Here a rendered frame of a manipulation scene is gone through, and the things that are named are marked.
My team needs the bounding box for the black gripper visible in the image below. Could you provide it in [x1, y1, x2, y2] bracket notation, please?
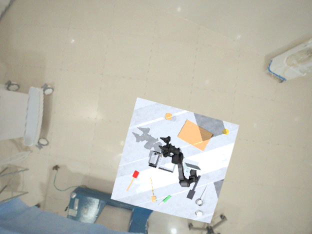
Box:
[159, 136, 176, 158]

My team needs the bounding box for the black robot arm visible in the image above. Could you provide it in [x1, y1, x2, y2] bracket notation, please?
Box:
[171, 148, 198, 188]

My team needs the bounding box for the grey cylinder with orange top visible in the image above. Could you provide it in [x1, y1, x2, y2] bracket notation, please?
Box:
[164, 113, 172, 120]

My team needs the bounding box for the light wooden board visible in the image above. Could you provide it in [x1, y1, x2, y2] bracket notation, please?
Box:
[177, 119, 213, 151]

